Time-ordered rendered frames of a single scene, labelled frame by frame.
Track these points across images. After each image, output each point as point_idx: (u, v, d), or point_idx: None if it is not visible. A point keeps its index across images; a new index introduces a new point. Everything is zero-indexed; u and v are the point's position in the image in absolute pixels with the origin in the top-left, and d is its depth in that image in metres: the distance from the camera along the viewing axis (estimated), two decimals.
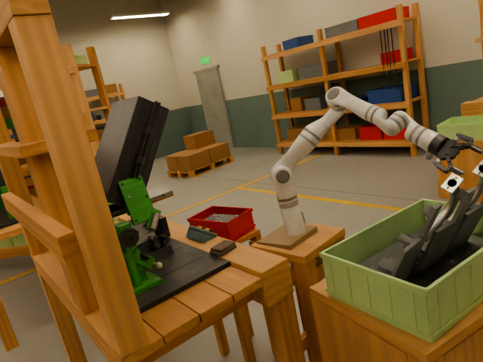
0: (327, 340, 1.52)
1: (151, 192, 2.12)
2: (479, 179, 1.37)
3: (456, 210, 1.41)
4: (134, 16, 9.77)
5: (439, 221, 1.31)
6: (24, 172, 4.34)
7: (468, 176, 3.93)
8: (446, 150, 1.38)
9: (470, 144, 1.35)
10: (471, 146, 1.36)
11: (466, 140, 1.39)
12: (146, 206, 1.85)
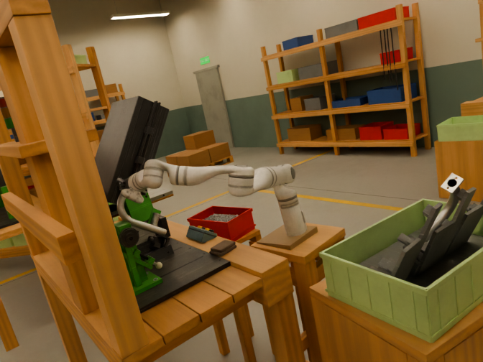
0: (327, 340, 1.52)
1: (151, 192, 2.12)
2: (123, 203, 1.65)
3: (146, 224, 1.69)
4: (134, 16, 9.77)
5: (439, 221, 1.31)
6: (24, 172, 4.34)
7: (468, 176, 3.93)
8: None
9: None
10: None
11: (119, 183, 1.61)
12: (146, 206, 1.85)
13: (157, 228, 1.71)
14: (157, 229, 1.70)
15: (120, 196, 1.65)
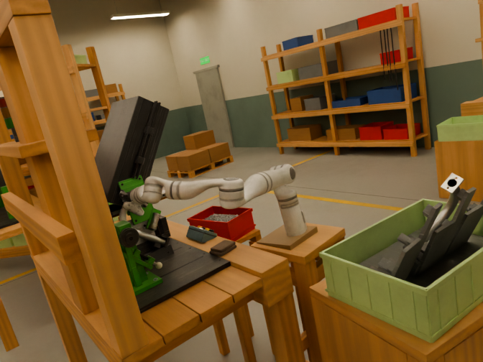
0: (327, 340, 1.52)
1: None
2: (126, 215, 1.76)
3: (146, 234, 1.79)
4: (134, 16, 9.77)
5: (439, 221, 1.31)
6: (24, 172, 4.34)
7: (468, 176, 3.93)
8: None
9: None
10: (126, 197, 1.76)
11: (122, 196, 1.72)
12: (146, 206, 1.85)
13: (157, 238, 1.81)
14: (156, 239, 1.81)
15: (123, 207, 1.76)
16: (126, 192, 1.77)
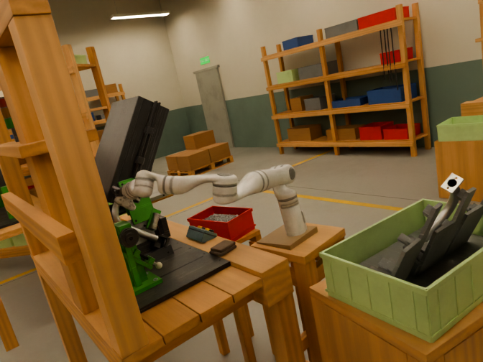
0: (327, 340, 1.52)
1: None
2: (118, 210, 1.75)
3: (139, 230, 1.78)
4: (134, 16, 9.77)
5: (439, 221, 1.31)
6: (24, 172, 4.34)
7: (468, 176, 3.93)
8: None
9: None
10: None
11: (114, 191, 1.71)
12: (146, 206, 1.85)
13: (149, 235, 1.80)
14: (149, 235, 1.79)
15: (115, 202, 1.75)
16: None
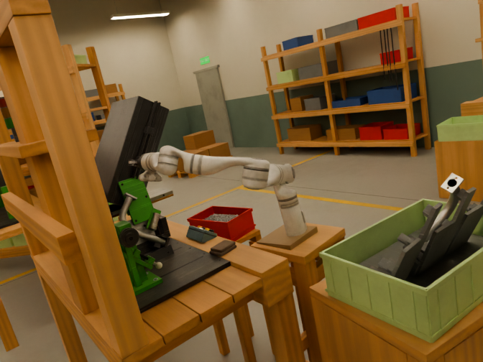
0: (327, 340, 1.52)
1: (151, 192, 2.12)
2: (126, 215, 1.76)
3: (146, 234, 1.79)
4: (134, 16, 9.77)
5: (439, 221, 1.31)
6: (24, 172, 4.34)
7: (468, 176, 3.93)
8: None
9: None
10: None
11: (133, 164, 1.61)
12: (146, 206, 1.85)
13: (157, 238, 1.81)
14: (156, 239, 1.81)
15: (123, 207, 1.76)
16: (126, 192, 1.77)
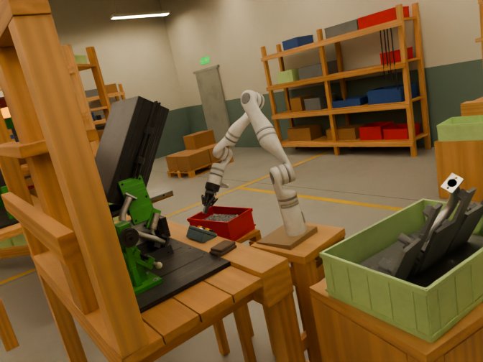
0: (327, 340, 1.52)
1: (151, 192, 2.12)
2: (126, 215, 1.76)
3: (146, 234, 1.79)
4: (134, 16, 9.77)
5: (439, 221, 1.31)
6: (24, 172, 4.34)
7: (468, 176, 3.93)
8: (205, 192, 2.04)
9: (205, 205, 2.02)
10: (205, 206, 2.03)
11: (213, 202, 2.01)
12: (146, 206, 1.85)
13: (157, 238, 1.81)
14: (156, 239, 1.81)
15: (123, 207, 1.76)
16: (126, 192, 1.77)
